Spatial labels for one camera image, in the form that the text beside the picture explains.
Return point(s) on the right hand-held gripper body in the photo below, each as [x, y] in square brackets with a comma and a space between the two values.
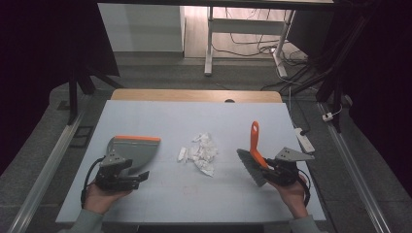
[288, 168]

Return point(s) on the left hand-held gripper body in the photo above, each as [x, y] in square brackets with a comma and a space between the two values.
[111, 161]

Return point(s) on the grey dustpan with orange edge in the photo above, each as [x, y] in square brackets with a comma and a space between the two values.
[139, 150]

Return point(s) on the pile of white paper scraps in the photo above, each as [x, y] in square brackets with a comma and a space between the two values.
[202, 153]

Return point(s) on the person's right hand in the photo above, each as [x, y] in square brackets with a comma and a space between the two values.
[296, 197]

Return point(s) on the person's left hand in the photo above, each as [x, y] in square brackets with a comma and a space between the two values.
[98, 199]

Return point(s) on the white power strip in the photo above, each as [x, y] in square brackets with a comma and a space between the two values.
[304, 140]

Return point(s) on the small white plug adapter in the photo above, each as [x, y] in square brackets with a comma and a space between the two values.
[327, 116]

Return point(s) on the pale blue board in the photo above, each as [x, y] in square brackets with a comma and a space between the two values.
[200, 200]

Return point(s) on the black metal stand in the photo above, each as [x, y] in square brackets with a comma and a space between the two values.
[73, 97]
[333, 87]

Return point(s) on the wooden table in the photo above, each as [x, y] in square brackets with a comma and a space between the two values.
[194, 96]

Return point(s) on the black curtain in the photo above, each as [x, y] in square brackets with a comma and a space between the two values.
[382, 81]
[39, 64]

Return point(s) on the white cabinet panel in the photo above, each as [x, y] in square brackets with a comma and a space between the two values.
[142, 29]

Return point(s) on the black floor hatch frame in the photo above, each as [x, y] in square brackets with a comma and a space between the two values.
[81, 136]

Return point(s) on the aluminium rail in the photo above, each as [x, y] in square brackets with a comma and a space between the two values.
[356, 174]
[42, 174]

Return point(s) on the white desk frame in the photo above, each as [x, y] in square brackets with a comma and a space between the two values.
[246, 26]

